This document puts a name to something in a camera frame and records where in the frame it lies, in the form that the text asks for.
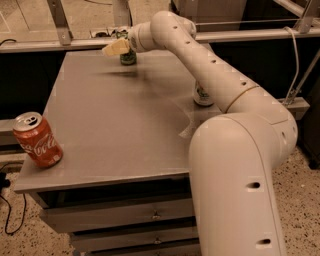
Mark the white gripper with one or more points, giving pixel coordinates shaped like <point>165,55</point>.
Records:
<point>136,42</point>

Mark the green soda can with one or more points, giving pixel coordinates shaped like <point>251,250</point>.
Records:
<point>129,58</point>

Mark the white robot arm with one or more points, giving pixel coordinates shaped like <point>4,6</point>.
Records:
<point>231,155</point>

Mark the white soda can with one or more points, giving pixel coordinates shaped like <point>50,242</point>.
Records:
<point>201,97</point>

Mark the red Coca-Cola can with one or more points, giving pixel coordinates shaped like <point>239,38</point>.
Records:
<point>36,138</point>

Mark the grey drawer cabinet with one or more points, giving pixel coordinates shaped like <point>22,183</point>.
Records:
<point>122,187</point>

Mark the metal railing frame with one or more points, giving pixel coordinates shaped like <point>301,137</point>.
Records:
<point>54,25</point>

